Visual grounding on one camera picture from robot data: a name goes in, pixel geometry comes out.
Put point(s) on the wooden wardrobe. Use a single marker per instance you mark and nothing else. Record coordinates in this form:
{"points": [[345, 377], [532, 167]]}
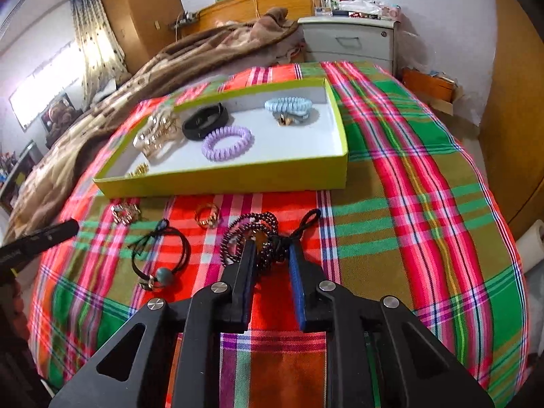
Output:
{"points": [[140, 8]]}

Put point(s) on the plaid cloth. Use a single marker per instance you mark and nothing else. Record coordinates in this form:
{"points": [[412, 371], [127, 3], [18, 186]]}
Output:
{"points": [[425, 221]]}

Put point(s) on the white power strip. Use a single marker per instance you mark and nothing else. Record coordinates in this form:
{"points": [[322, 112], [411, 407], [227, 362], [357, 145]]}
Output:
{"points": [[189, 18]]}

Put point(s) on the window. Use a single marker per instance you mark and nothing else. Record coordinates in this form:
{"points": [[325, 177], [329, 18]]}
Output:
{"points": [[42, 93]]}

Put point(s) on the brown teddy bear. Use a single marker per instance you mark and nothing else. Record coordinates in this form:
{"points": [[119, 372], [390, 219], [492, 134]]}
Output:
{"points": [[59, 112]]}

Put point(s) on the wooden door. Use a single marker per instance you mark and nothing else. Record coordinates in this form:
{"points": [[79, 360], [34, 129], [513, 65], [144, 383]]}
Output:
{"points": [[514, 114]]}

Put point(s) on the gold metal charm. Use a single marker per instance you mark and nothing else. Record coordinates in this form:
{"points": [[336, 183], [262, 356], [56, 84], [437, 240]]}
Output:
{"points": [[284, 120]]}

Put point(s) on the cluttered shelf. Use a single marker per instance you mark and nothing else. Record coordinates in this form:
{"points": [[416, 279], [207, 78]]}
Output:
{"points": [[21, 170]]}

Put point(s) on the white tissue pack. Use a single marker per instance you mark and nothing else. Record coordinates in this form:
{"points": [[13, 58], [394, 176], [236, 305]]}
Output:
{"points": [[361, 6]]}

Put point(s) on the brown patterned blanket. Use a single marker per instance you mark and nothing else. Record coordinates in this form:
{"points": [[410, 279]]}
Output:
{"points": [[76, 144]]}

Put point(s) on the black wristband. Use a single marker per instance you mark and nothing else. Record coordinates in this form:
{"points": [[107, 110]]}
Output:
{"points": [[199, 129]]}

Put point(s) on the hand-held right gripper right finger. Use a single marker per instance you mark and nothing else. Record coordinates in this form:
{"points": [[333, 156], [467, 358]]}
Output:
{"points": [[299, 293]]}

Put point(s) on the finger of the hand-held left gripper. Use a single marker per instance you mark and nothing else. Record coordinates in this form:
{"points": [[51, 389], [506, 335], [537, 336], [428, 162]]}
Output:
{"points": [[55, 231]]}

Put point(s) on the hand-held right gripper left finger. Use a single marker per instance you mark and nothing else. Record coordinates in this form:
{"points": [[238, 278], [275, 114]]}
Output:
{"points": [[246, 289]]}

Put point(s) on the white paper roll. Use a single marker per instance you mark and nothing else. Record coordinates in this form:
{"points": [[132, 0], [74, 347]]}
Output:
{"points": [[533, 242]]}

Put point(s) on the small gold hair clip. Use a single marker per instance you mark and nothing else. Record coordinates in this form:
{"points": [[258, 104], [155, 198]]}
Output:
{"points": [[138, 171]]}

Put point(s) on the dotted curtain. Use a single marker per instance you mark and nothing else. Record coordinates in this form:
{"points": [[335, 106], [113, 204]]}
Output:
{"points": [[97, 51]]}

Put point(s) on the clear glass cup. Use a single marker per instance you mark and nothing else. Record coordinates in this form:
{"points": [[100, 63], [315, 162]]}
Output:
{"points": [[322, 5]]}

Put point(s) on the yellow-green cardboard box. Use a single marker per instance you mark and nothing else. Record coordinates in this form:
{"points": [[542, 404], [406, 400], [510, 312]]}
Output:
{"points": [[297, 136]]}

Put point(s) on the orange box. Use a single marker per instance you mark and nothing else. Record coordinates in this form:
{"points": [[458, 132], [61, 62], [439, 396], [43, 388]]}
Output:
{"points": [[425, 87]]}

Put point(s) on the grey nightstand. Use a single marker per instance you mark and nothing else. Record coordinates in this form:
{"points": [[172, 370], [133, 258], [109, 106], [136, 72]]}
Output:
{"points": [[344, 42]]}

